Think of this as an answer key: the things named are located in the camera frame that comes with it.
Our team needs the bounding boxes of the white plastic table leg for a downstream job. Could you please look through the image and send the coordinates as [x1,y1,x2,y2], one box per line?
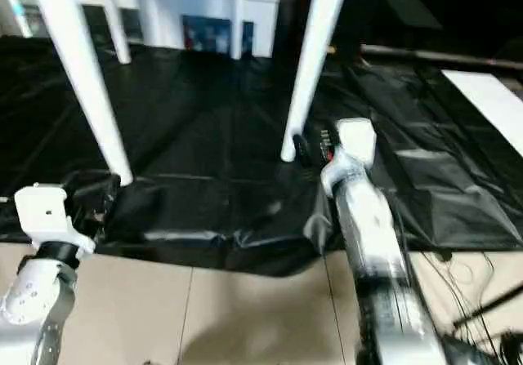
[230,0,247,60]
[280,0,354,163]
[101,0,132,65]
[27,0,134,188]

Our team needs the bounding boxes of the black work surface mat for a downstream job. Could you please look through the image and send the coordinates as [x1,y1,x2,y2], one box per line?
[0,33,523,278]

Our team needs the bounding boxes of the black metal bar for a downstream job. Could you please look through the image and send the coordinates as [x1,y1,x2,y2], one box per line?
[360,44,523,71]

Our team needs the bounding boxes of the white flat board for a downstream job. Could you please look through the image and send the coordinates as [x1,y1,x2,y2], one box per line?
[440,69,523,157]

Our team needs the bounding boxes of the white glass-door cabinet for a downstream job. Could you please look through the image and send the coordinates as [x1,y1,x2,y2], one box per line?
[79,0,284,59]

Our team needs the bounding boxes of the white and turquoise rack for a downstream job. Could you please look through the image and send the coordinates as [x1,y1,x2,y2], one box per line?
[0,0,34,38]

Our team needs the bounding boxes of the black tripod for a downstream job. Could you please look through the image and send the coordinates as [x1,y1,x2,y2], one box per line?
[452,285,523,328]

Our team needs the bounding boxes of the dark grey tripod base bag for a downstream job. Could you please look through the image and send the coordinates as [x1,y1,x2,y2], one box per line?
[443,333,498,365]

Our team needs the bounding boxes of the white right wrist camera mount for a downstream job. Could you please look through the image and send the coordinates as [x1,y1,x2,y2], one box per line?
[320,118,378,195]

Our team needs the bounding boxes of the black floor cables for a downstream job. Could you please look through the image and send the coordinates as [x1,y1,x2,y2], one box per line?
[420,250,523,365]

